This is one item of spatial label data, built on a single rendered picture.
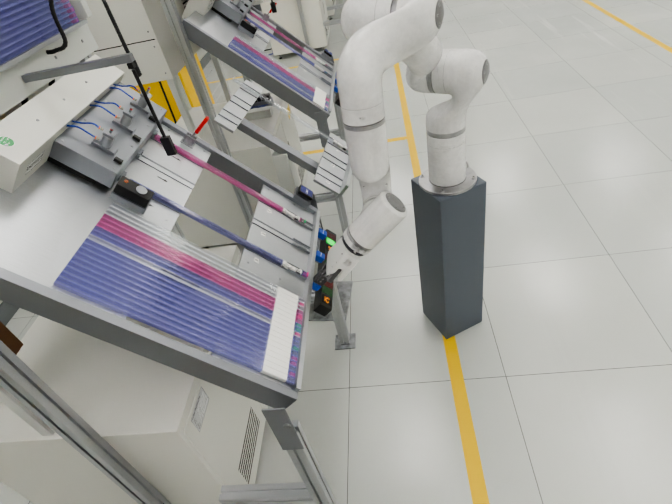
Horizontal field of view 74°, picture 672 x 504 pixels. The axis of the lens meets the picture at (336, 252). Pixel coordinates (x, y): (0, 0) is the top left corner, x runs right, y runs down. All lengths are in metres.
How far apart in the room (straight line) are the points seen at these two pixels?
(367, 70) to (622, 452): 1.42
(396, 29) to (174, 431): 1.01
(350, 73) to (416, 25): 0.16
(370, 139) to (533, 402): 1.20
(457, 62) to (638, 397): 1.28
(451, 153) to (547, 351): 0.91
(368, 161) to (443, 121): 0.47
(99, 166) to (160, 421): 0.62
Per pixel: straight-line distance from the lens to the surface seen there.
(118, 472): 1.38
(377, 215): 1.07
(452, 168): 1.49
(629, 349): 2.05
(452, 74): 1.35
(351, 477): 1.70
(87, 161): 1.12
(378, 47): 0.95
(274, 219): 1.34
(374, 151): 0.98
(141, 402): 1.31
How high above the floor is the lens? 1.55
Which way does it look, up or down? 39 degrees down
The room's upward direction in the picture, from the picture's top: 14 degrees counter-clockwise
